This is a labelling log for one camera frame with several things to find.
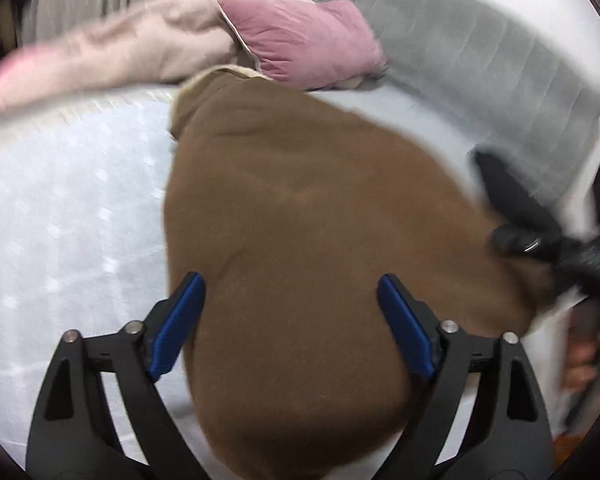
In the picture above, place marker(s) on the grey quilted headboard cushion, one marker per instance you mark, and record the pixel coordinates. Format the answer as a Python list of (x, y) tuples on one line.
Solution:
[(480, 70)]

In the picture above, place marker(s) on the person's right hand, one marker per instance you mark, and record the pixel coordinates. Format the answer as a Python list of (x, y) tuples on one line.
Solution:
[(580, 355)]

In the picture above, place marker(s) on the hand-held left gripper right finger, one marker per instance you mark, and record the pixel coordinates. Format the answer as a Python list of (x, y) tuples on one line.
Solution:
[(407, 330)]

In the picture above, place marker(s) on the black cloth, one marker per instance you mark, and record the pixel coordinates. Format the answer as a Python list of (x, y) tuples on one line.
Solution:
[(510, 185)]

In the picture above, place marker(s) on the pink and beige quilt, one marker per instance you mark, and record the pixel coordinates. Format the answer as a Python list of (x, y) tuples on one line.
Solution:
[(130, 45)]

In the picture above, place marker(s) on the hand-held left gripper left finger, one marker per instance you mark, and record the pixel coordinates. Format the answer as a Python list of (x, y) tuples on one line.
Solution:
[(180, 325)]

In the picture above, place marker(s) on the brown coat with fur collar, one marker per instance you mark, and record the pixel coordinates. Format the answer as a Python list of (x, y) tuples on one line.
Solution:
[(305, 235)]

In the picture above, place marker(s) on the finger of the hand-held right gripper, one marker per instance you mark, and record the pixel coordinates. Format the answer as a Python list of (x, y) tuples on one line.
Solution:
[(525, 244)]

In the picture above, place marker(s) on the pink pillow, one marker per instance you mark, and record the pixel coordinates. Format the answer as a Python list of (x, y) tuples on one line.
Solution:
[(305, 40)]

